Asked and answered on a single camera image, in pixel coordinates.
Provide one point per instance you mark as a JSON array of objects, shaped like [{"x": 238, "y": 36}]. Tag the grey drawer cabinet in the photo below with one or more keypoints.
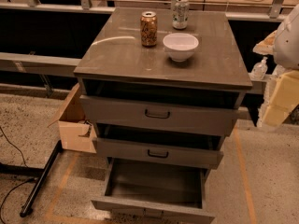
[{"x": 118, "y": 55}]

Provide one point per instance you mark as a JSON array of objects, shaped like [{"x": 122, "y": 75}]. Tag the open cardboard box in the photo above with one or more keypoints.
[{"x": 76, "y": 132}]

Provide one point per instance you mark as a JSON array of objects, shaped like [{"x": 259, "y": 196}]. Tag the grey bottom drawer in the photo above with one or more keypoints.
[{"x": 154, "y": 190}]

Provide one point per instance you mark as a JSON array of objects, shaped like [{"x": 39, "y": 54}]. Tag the grey top drawer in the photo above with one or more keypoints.
[{"x": 154, "y": 107}]

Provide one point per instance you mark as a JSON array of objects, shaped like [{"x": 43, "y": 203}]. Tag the white ceramic bowl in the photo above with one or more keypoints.
[{"x": 180, "y": 46}]

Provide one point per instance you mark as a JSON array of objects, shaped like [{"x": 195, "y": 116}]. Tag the white green soda can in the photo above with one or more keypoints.
[{"x": 180, "y": 13}]

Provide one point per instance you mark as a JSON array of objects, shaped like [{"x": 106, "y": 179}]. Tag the grey metal railing beam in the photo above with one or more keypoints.
[{"x": 36, "y": 64}]

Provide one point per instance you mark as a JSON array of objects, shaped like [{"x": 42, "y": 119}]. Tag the brown patterned soda can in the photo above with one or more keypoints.
[{"x": 148, "y": 28}]

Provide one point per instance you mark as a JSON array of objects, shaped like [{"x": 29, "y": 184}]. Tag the black metal floor bar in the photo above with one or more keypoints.
[{"x": 26, "y": 210}]

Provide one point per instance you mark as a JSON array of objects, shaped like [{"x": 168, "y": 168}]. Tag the grey drawer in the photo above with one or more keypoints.
[
  {"x": 136, "y": 144},
  {"x": 154, "y": 107},
  {"x": 154, "y": 190}
]

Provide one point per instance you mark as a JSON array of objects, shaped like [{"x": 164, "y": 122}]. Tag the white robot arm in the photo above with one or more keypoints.
[{"x": 281, "y": 94}]

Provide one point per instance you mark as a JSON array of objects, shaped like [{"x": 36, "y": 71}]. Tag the grey middle drawer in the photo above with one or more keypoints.
[{"x": 136, "y": 144}]

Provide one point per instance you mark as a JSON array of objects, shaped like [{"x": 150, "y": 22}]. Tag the clear sanitizer pump bottle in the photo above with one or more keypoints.
[{"x": 259, "y": 70}]

